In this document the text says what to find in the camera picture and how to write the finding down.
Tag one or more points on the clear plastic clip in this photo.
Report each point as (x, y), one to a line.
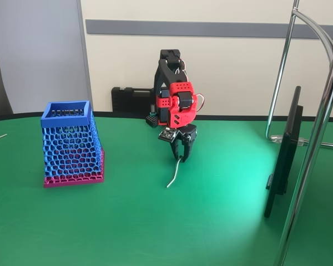
(277, 138)

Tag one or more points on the black flat monitor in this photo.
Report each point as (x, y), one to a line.
(285, 155)

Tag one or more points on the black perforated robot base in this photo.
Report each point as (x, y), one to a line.
(152, 119)

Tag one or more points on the green table cloth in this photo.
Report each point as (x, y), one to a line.
(155, 221)

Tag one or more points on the grey wall rail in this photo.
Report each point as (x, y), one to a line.
(211, 29)

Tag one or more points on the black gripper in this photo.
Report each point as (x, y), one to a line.
(187, 136)

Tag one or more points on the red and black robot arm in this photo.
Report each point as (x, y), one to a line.
(180, 105)

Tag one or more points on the curved chrome tube frame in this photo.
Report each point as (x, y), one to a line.
(278, 72)

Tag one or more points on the chrome stand pole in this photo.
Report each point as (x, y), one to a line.
(313, 155)

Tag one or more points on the blue and pink mesh basket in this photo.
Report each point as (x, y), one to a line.
(72, 144)

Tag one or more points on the black plastic tool case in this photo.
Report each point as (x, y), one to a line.
(127, 99)

